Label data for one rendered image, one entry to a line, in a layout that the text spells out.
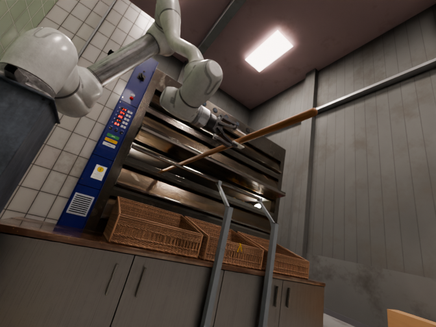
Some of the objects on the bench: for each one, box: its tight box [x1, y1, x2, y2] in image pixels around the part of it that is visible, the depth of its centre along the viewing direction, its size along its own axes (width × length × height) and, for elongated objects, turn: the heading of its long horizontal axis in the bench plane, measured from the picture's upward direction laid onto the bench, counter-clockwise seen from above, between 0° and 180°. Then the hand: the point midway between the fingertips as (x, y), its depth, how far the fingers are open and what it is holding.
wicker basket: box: [103, 196, 203, 258], centre depth 141 cm, size 49×56×28 cm
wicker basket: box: [183, 216, 264, 271], centre depth 168 cm, size 49×56×28 cm
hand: (239, 139), depth 99 cm, fingers open, 6 cm apart
